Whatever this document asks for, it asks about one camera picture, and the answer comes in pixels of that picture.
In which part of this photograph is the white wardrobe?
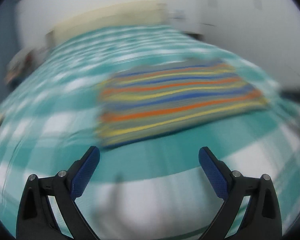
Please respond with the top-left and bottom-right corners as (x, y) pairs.
(197, 0), (300, 80)

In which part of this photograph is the cream headboard cushion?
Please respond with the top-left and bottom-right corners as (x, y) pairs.
(46, 2), (167, 44)

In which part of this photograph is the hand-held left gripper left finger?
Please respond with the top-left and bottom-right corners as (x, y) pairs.
(16, 146), (101, 240)

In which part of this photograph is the teal plaid blanket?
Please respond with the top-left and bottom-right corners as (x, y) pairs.
(0, 24), (300, 240)

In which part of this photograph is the striped knit sweater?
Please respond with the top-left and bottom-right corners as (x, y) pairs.
(95, 59), (272, 149)

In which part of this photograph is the blue curtain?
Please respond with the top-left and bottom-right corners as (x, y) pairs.
(0, 0), (24, 108)

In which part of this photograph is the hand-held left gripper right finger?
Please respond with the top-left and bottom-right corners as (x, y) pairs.
(198, 146), (283, 240)

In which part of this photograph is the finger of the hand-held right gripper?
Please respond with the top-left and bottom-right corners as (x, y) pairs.
(279, 85), (300, 103)

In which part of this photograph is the pile of clothes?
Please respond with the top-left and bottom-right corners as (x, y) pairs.
(5, 47), (43, 83)

